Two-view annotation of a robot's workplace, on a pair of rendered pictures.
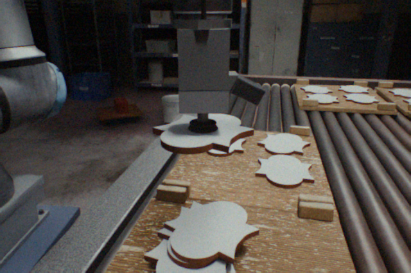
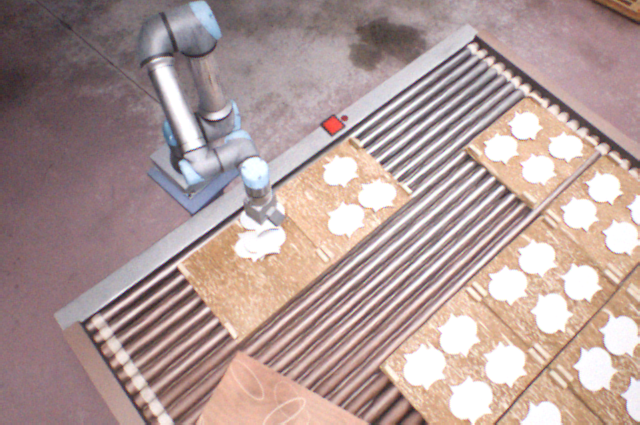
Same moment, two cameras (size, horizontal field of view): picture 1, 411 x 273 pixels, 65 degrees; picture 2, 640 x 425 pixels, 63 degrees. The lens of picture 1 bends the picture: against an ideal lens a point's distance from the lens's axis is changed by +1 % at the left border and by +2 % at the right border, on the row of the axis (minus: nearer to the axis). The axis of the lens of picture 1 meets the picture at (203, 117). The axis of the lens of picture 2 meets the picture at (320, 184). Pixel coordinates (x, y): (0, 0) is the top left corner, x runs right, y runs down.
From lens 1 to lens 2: 1.49 m
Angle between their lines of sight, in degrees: 49
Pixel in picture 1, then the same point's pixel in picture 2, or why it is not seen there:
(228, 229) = (268, 245)
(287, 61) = not seen: outside the picture
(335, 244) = (311, 274)
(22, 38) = (218, 108)
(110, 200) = not seen: hidden behind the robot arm
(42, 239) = (219, 183)
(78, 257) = (222, 212)
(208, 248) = (254, 248)
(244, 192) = (309, 222)
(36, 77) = (222, 125)
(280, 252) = (287, 262)
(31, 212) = not seen: hidden behind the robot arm
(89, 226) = (234, 196)
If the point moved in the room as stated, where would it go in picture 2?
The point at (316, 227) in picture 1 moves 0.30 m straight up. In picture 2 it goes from (315, 262) to (317, 228)
